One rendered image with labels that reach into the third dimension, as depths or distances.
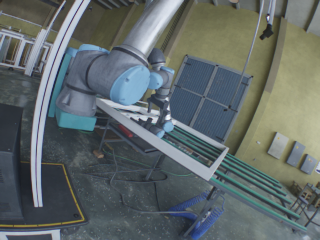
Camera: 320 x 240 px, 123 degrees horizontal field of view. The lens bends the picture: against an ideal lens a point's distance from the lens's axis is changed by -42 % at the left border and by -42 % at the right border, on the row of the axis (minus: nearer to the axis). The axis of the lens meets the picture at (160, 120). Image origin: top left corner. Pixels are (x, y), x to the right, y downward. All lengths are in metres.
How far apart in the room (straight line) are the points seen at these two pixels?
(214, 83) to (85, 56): 7.64
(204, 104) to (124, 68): 7.47
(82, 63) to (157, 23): 0.31
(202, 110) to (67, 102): 7.48
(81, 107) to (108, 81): 0.18
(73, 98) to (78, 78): 0.08
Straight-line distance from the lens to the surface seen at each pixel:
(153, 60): 1.09
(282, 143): 7.75
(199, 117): 7.85
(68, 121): 0.61
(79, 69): 0.59
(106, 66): 0.50
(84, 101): 0.61
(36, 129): 0.79
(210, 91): 7.92
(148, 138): 1.23
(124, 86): 0.44
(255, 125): 7.24
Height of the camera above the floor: 1.27
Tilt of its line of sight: 10 degrees down
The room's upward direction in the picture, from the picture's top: 24 degrees clockwise
